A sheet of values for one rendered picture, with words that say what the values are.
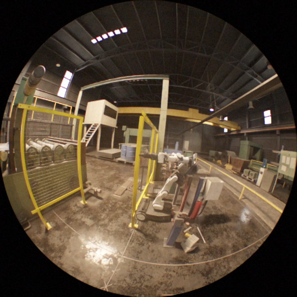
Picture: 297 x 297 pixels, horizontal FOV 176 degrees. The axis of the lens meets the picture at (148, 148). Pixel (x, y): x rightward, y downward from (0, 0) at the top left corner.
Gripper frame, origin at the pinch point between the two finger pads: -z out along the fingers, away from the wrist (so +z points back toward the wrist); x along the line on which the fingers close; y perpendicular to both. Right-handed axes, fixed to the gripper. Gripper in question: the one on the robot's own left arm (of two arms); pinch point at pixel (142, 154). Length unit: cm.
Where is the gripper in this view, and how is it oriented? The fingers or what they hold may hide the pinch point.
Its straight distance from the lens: 118.6
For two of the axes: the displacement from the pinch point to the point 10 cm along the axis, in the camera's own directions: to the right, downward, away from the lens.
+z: 9.8, 1.2, -1.7
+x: 1.8, -0.7, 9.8
